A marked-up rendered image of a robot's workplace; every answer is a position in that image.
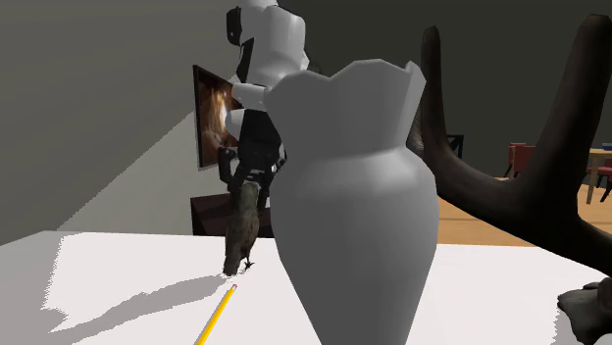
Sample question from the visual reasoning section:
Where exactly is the white vase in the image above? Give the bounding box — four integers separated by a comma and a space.
263, 58, 441, 345

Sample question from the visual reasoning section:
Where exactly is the dark brown branched sculpture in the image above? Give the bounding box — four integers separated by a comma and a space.
406, 13, 612, 345

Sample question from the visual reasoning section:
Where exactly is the red chair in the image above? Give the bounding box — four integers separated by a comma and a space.
586, 159, 612, 203
503, 141, 537, 179

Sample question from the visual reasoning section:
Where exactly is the dark chair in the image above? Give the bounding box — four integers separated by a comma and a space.
446, 133, 466, 161

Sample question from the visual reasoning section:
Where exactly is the dark wooden cabinet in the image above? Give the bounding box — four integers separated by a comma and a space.
189, 192, 275, 238

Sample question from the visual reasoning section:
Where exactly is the light wooden table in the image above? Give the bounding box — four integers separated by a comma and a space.
585, 142, 612, 206

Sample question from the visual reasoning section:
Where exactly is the dark green bird figure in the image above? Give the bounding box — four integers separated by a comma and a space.
223, 182, 262, 277

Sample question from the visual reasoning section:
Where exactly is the framed wall picture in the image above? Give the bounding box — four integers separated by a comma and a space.
191, 64, 245, 171

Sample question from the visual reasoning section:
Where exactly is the yellow pencil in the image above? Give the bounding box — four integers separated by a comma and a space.
193, 283, 239, 345

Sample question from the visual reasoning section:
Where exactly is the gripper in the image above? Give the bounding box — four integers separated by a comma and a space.
218, 107, 288, 211

